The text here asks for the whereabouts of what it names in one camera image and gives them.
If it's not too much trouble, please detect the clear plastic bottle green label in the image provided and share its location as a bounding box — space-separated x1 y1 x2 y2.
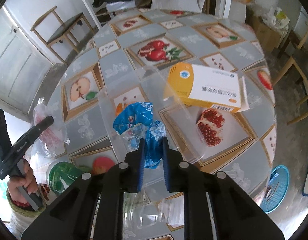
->
123 191 185 229

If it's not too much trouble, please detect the blue wrapper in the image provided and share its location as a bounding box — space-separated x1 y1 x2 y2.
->
113 102 166 169

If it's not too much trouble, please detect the orange peel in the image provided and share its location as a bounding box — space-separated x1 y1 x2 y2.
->
115 103 124 116

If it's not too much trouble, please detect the person left hand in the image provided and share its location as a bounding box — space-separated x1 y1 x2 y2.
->
7 159 38 204

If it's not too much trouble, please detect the green sleeve cuff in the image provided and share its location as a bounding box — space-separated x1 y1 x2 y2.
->
6 190 47 218

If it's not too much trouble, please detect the blue plastic basket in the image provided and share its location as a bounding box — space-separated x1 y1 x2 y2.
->
260 165 290 214

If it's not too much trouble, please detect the white door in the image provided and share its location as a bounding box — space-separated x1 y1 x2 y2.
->
0 7 52 121

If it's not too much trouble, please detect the yellow white medicine box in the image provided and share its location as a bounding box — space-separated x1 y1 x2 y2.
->
167 62 249 113

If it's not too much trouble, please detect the wooden chair black seat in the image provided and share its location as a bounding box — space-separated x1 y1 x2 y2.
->
30 6 96 65

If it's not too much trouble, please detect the clear plastic bag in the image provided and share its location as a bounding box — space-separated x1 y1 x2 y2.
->
98 66 206 168

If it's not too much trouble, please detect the patterned fruit tablecloth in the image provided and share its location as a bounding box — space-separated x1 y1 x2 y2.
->
22 10 284 239

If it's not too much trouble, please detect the cardboard box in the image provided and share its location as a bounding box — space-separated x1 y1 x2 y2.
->
251 15 287 52

